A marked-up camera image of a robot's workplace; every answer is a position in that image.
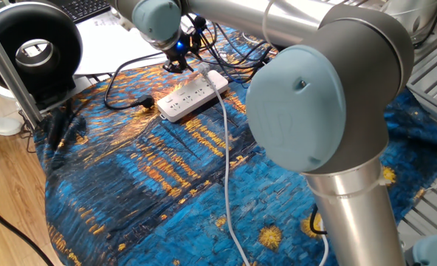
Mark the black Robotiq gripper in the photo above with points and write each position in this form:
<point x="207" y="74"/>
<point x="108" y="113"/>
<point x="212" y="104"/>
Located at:
<point x="183" y="53"/>

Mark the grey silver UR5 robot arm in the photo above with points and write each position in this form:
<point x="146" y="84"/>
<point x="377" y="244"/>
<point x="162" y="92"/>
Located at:
<point x="351" y="92"/>

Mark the white power strip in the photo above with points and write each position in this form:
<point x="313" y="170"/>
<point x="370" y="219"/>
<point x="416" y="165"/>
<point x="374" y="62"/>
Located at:
<point x="189" y="98"/>

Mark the white paper sheet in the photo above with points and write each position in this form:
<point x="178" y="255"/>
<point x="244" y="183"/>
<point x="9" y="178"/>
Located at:
<point x="111" y="44"/>

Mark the black computer keyboard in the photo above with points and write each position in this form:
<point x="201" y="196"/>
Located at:
<point x="85" y="9"/>

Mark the starry night painted tablecloth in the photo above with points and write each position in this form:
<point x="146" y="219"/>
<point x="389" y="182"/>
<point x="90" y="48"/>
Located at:
<point x="148" y="184"/>

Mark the white plastic base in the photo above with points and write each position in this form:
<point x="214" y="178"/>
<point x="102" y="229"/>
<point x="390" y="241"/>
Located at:
<point x="0" y="125"/>

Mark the aluminium frame post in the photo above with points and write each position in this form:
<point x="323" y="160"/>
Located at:
<point x="12" y="74"/>

